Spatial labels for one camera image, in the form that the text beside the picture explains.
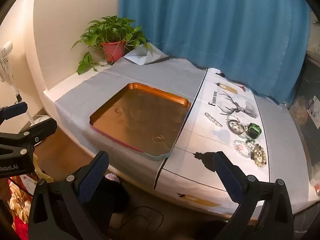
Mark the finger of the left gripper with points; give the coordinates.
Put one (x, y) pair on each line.
(36, 133)
(12, 111)

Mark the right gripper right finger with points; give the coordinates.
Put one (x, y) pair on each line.
(264, 209)

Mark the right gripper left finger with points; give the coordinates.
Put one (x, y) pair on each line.
(57, 209)

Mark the green smart watch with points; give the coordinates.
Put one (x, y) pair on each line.
(253, 131)

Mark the white standing fan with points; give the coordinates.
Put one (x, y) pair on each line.
(8, 77)

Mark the floral red bedding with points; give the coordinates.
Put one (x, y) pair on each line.
(22, 189)

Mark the grey table cloth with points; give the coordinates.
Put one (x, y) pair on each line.
(79, 96)

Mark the copper metal tray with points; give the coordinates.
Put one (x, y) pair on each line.
(143, 119)

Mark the red flower pot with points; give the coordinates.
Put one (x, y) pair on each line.
(114, 51)

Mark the white deer print runner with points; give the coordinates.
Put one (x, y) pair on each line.
(183, 178)

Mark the dark cabinet with stickers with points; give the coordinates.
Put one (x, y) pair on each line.
(305, 113)

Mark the green potted plant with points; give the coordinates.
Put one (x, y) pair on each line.
(113, 29)

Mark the blue curtain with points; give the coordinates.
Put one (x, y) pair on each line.
(260, 43)

